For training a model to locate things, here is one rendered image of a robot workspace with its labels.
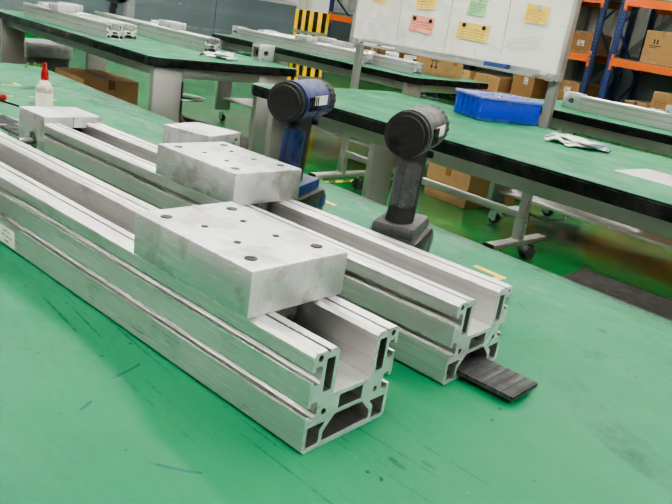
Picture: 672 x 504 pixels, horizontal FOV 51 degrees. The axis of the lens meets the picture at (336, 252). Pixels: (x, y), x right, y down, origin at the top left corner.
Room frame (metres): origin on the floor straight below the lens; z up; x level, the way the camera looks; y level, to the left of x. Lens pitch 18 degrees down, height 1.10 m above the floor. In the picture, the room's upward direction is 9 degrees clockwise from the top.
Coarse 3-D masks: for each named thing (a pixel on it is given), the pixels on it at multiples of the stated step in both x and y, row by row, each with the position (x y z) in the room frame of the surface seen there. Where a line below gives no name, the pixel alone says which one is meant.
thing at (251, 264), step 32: (160, 224) 0.58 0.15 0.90; (192, 224) 0.59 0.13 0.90; (224, 224) 0.60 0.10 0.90; (256, 224) 0.62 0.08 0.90; (160, 256) 0.57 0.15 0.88; (192, 256) 0.55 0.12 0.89; (224, 256) 0.52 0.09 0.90; (256, 256) 0.53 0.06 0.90; (288, 256) 0.55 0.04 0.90; (320, 256) 0.56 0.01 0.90; (224, 288) 0.52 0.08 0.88; (256, 288) 0.50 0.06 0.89; (288, 288) 0.53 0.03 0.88; (320, 288) 0.56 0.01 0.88
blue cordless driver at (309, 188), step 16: (288, 80) 1.03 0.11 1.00; (304, 80) 1.07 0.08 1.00; (320, 80) 1.13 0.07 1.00; (272, 96) 1.02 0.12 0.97; (288, 96) 1.01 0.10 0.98; (304, 96) 1.03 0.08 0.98; (320, 96) 1.06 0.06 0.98; (272, 112) 1.02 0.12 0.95; (288, 112) 1.01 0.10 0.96; (304, 112) 1.02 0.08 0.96; (320, 112) 1.08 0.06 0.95; (288, 128) 1.05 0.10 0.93; (304, 128) 1.06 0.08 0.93; (288, 144) 1.04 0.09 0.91; (304, 144) 1.06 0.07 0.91; (288, 160) 1.04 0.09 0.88; (304, 160) 1.07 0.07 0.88; (304, 176) 1.10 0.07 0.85; (304, 192) 1.05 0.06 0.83; (320, 192) 1.10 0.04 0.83; (320, 208) 1.11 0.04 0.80
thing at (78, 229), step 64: (0, 192) 0.79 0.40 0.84; (64, 192) 0.84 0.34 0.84; (64, 256) 0.71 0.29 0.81; (128, 256) 0.61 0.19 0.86; (128, 320) 0.61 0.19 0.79; (192, 320) 0.55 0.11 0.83; (256, 320) 0.50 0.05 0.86; (320, 320) 0.55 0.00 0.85; (384, 320) 0.54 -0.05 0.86; (256, 384) 0.50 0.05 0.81; (320, 384) 0.47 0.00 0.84; (384, 384) 0.53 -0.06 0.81
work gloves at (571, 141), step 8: (208, 56) 3.95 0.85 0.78; (216, 56) 3.95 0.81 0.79; (224, 56) 3.92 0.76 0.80; (232, 56) 4.02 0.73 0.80; (552, 136) 2.60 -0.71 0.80; (560, 136) 2.61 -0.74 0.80; (568, 136) 2.59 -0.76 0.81; (568, 144) 2.53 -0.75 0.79; (576, 144) 2.53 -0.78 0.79; (584, 144) 2.56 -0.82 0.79; (592, 144) 2.50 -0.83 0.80; (600, 144) 2.53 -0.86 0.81; (608, 152) 2.51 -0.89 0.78
